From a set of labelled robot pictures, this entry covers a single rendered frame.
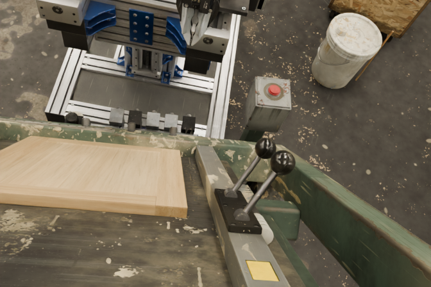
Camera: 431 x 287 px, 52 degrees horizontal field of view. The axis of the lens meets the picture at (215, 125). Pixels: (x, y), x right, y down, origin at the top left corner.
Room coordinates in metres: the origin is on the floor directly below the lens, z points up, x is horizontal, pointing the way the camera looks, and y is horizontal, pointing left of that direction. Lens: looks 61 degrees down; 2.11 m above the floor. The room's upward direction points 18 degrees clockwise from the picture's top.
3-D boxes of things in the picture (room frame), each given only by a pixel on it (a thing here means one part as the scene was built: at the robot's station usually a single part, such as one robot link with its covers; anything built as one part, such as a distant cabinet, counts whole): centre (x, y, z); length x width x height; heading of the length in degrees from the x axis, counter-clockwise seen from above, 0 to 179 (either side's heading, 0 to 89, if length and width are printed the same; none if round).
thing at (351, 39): (1.80, -0.58, 0.24); 0.32 x 0.30 x 0.47; 98
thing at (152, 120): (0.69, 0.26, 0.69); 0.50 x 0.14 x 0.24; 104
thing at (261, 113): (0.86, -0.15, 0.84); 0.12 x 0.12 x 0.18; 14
